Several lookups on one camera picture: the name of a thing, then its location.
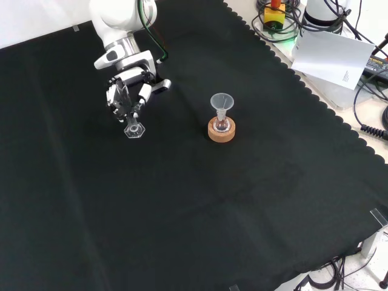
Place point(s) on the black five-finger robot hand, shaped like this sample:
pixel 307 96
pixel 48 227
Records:
pixel 116 101

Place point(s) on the clear graduated cylinder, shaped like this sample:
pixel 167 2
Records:
pixel 135 131

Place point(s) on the clear tape piece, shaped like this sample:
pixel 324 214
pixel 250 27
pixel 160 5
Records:
pixel 379 216
pixel 76 28

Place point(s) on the clear plastic funnel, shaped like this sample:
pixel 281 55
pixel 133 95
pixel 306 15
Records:
pixel 222 101

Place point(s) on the round-bottom glass flask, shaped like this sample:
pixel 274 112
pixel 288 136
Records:
pixel 221 124

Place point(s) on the black cloth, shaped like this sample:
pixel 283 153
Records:
pixel 182 212

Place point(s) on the yellow stop button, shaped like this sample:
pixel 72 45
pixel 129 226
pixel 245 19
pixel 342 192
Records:
pixel 274 18

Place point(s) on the pale board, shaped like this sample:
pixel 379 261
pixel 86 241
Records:
pixel 330 57

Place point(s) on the black power adapter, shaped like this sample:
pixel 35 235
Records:
pixel 377 65

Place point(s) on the black tripod leg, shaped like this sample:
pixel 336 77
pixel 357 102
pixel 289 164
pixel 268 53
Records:
pixel 380 47

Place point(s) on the silver metal frame leg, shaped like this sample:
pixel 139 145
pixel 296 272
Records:
pixel 374 242

